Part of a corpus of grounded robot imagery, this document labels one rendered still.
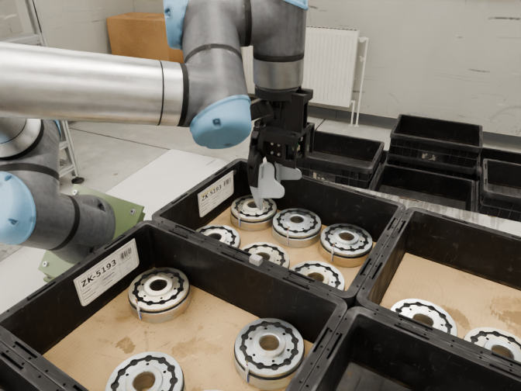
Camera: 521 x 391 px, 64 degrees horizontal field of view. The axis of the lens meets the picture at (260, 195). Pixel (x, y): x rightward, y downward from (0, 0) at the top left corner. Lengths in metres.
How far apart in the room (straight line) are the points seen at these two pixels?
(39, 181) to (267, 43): 0.48
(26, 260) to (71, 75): 0.76
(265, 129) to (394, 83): 3.06
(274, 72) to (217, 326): 0.41
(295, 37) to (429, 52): 3.02
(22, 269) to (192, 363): 0.60
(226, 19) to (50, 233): 0.51
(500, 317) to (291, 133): 0.46
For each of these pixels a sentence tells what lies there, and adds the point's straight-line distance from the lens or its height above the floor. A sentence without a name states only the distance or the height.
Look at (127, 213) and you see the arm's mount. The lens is 0.93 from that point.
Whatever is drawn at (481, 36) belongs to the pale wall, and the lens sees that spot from 3.56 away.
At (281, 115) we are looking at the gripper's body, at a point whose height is 1.14.
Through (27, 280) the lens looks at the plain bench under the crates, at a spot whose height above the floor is 0.70.
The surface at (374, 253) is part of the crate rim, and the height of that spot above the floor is 0.93.
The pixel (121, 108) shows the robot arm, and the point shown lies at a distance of 0.48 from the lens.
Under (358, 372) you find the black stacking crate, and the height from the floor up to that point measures 0.83.
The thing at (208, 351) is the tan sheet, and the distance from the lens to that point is 0.68.
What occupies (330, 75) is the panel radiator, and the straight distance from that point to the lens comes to 3.64.
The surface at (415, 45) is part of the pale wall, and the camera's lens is 3.59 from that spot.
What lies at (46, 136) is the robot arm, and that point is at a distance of 0.87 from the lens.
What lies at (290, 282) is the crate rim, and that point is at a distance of 0.64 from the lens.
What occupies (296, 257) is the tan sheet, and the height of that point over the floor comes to 0.83.
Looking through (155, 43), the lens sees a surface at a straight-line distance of 3.99.
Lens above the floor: 1.36
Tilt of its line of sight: 31 degrees down
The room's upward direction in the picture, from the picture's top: straight up
